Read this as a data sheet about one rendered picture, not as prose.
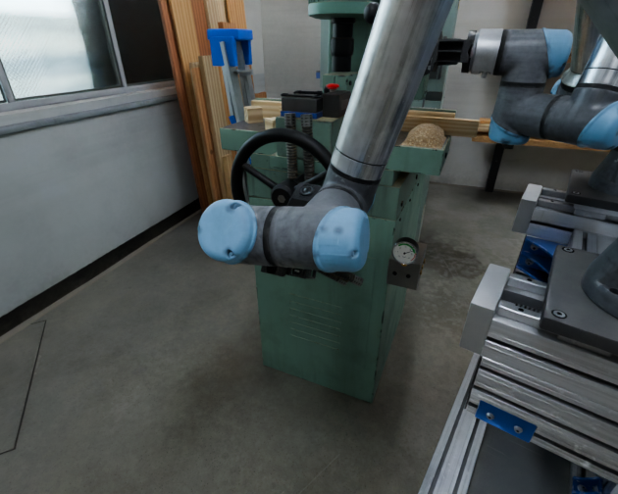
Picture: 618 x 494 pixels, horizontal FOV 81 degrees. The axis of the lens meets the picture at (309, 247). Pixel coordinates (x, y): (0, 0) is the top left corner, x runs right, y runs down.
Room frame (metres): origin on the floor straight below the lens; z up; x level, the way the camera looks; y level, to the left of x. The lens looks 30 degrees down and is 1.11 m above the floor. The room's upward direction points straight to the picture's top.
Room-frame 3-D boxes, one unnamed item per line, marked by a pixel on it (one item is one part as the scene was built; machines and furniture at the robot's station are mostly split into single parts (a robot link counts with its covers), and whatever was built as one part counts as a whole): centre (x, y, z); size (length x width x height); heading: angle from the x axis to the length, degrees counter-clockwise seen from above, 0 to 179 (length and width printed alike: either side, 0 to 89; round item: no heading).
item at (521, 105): (0.72, -0.41, 0.99); 0.11 x 0.08 x 0.11; 31
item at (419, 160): (0.97, -0.05, 0.87); 0.61 x 0.30 x 0.06; 66
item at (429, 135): (0.89, -0.28, 0.92); 0.14 x 0.09 x 0.04; 156
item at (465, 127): (1.04, -0.17, 0.92); 0.55 x 0.02 x 0.04; 66
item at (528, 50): (0.74, -0.40, 1.09); 0.11 x 0.08 x 0.09; 66
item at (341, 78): (1.09, -0.10, 0.99); 0.14 x 0.07 x 0.09; 156
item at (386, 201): (1.18, -0.14, 0.76); 0.57 x 0.45 x 0.09; 156
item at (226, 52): (1.94, 0.32, 0.58); 0.27 x 0.25 x 1.16; 72
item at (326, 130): (0.89, -0.01, 0.92); 0.15 x 0.13 x 0.09; 66
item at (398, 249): (0.77, -0.24, 0.65); 0.06 x 0.04 x 0.08; 66
